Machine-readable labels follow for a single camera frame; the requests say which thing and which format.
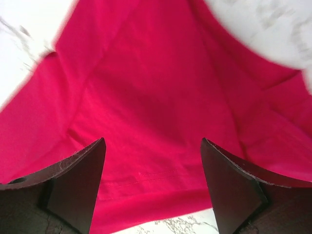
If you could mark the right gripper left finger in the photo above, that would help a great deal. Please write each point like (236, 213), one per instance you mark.
(59, 199)

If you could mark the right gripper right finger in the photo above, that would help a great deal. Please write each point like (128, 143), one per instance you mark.
(248, 199)

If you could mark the magenta polo shirt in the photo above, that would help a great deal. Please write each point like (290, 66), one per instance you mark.
(153, 78)

